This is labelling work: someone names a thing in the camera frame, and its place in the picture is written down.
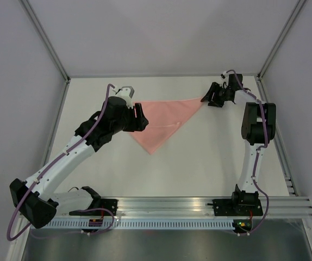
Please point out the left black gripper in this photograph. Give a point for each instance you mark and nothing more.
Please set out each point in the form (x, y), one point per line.
(138, 124)

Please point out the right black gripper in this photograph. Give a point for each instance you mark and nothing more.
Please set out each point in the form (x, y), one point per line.
(214, 88)

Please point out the pink cloth napkin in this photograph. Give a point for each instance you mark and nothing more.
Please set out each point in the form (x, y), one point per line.
(165, 118)

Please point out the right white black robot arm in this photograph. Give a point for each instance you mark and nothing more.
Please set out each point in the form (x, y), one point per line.
(257, 130)

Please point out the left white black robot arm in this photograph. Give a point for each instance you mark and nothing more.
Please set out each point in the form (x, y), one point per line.
(36, 197)

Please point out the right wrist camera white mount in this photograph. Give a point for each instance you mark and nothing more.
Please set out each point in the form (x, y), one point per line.
(224, 79)

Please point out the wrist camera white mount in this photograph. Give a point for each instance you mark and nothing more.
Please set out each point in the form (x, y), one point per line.
(126, 93)
(224, 79)

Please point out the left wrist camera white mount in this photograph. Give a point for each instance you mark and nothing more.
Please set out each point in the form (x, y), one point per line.
(126, 93)

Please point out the aluminium mounting rail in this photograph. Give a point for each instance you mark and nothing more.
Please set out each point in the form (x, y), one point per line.
(276, 207)

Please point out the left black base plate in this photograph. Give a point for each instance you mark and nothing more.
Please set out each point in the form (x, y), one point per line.
(101, 207)

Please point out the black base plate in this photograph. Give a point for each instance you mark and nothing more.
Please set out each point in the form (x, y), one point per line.
(226, 207)
(101, 207)

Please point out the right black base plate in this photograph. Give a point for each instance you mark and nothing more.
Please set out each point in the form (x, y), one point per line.
(226, 207)

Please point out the right aluminium frame post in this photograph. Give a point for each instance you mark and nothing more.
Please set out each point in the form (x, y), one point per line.
(282, 36)

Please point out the aluminium frame post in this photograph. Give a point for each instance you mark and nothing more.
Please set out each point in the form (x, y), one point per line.
(282, 36)
(30, 12)

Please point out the white slotted cable duct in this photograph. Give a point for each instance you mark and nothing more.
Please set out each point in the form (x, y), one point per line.
(149, 224)

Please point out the left aluminium frame post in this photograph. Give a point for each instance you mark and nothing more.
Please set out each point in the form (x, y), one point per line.
(30, 12)

